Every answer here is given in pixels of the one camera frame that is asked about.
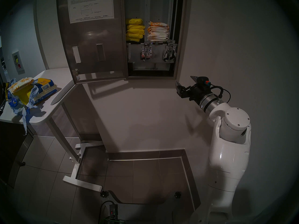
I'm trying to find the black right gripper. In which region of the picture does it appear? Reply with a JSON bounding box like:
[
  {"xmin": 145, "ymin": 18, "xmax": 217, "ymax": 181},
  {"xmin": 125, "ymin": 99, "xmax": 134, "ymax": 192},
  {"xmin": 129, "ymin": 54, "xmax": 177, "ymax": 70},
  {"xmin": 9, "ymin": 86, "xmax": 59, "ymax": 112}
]
[{"xmin": 176, "ymin": 76, "xmax": 212, "ymax": 102}]

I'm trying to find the stainless steel dispenser door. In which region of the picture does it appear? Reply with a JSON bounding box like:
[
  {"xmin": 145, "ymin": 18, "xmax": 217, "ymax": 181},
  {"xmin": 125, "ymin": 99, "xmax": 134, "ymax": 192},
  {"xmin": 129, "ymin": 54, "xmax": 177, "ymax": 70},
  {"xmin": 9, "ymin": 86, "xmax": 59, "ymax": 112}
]
[{"xmin": 56, "ymin": 0, "xmax": 129, "ymax": 84}]

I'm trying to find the chrome dispenser lever mechanism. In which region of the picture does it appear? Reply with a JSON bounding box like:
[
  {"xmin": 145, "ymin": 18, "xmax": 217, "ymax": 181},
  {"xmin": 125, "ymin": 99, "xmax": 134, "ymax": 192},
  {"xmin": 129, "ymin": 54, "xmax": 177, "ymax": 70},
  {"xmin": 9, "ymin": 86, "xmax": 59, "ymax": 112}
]
[
  {"xmin": 140, "ymin": 43, "xmax": 154, "ymax": 62},
  {"xmin": 162, "ymin": 43, "xmax": 178, "ymax": 62}
]

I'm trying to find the stainless steel dispenser cabinet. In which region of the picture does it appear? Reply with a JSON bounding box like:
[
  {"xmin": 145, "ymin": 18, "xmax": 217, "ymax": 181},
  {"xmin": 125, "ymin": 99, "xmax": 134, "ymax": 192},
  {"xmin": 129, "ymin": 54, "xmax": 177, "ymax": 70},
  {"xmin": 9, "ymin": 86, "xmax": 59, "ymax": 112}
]
[{"xmin": 121, "ymin": 0, "xmax": 188, "ymax": 80}]

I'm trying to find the black yellow packet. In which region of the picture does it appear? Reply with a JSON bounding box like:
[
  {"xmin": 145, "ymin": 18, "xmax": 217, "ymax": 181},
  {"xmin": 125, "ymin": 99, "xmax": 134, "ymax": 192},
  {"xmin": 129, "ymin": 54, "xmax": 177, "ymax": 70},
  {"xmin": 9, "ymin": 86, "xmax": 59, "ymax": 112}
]
[{"xmin": 2, "ymin": 82, "xmax": 10, "ymax": 101}]

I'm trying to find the white pad orange flower print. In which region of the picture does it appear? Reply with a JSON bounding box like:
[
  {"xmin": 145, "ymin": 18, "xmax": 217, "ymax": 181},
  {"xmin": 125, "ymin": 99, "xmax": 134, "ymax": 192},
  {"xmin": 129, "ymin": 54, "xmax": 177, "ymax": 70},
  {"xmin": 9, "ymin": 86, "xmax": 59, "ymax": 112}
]
[{"xmin": 8, "ymin": 77, "xmax": 34, "ymax": 93}]

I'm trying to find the blue pad package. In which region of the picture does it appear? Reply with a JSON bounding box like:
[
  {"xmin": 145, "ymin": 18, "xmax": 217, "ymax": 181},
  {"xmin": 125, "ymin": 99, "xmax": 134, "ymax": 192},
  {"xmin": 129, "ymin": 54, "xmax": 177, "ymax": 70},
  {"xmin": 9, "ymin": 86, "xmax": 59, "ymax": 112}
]
[{"xmin": 7, "ymin": 78, "xmax": 57, "ymax": 135}]

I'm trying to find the white table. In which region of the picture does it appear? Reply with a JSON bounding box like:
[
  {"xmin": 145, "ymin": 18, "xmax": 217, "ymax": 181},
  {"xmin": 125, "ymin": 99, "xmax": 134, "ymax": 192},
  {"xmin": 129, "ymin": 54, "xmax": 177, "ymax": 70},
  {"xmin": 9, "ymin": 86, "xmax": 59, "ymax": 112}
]
[{"xmin": 0, "ymin": 67, "xmax": 103, "ymax": 192}]

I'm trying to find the floral pad stack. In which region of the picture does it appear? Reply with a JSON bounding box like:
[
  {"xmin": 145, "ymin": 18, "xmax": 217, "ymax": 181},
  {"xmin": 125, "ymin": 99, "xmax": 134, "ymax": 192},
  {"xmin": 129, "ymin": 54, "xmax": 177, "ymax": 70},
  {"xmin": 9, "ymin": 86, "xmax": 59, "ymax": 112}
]
[{"xmin": 149, "ymin": 21, "xmax": 169, "ymax": 28}]

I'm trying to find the white instruction sheet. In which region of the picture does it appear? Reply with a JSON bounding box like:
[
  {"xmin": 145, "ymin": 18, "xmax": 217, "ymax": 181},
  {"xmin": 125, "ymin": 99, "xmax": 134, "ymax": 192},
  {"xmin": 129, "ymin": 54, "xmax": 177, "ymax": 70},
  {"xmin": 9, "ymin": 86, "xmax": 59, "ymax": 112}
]
[{"xmin": 67, "ymin": 0, "xmax": 115, "ymax": 24}]

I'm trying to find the black power box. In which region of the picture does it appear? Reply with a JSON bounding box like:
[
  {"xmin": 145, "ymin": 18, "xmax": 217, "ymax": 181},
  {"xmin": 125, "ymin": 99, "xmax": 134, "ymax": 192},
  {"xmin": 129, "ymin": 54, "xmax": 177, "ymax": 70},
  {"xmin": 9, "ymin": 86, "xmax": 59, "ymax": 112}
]
[{"xmin": 99, "ymin": 201, "xmax": 119, "ymax": 224}]

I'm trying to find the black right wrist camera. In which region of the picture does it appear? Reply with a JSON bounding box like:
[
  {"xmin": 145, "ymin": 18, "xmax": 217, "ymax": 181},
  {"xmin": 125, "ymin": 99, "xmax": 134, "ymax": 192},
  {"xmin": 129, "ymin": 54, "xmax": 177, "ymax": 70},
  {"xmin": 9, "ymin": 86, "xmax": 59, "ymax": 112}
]
[{"xmin": 197, "ymin": 76, "xmax": 211, "ymax": 87}]

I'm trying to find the black cable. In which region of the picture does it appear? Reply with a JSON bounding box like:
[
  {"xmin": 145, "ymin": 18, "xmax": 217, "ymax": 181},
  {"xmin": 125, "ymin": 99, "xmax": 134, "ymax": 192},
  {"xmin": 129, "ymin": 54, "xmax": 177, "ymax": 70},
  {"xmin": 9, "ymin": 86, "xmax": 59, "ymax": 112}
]
[{"xmin": 210, "ymin": 85, "xmax": 231, "ymax": 104}]

